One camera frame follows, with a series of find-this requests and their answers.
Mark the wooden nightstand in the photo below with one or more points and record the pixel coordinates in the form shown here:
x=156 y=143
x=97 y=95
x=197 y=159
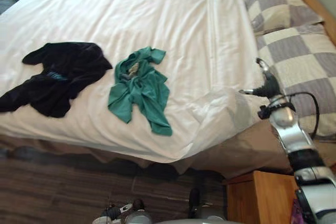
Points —
x=257 y=197

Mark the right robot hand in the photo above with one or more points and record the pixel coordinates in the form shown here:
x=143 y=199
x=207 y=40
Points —
x=270 y=87

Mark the wooden bed frame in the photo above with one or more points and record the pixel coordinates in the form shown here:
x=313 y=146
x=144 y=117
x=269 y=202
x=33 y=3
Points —
x=312 y=1

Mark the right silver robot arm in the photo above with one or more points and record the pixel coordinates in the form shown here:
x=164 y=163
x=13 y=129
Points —
x=294 y=134

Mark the purple item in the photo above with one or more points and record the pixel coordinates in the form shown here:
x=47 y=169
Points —
x=296 y=212

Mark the brown bed skirt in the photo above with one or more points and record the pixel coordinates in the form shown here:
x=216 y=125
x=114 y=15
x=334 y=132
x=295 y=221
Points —
x=236 y=150

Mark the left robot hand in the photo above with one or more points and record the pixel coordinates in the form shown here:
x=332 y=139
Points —
x=123 y=209

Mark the white pillow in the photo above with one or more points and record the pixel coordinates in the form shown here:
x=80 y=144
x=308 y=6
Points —
x=225 y=24

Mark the large checkered quilted pillow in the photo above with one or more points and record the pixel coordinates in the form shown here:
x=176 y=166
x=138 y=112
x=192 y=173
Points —
x=304 y=61

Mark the black garment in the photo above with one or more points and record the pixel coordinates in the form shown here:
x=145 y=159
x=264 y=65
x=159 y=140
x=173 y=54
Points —
x=63 y=77

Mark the small checkered quilted pillow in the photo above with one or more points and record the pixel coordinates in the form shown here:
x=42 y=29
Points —
x=275 y=3

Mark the green garment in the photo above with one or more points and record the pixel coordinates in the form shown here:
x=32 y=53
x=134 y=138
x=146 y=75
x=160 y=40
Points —
x=147 y=87

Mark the white bed sheet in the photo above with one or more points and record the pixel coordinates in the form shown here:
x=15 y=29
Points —
x=162 y=24

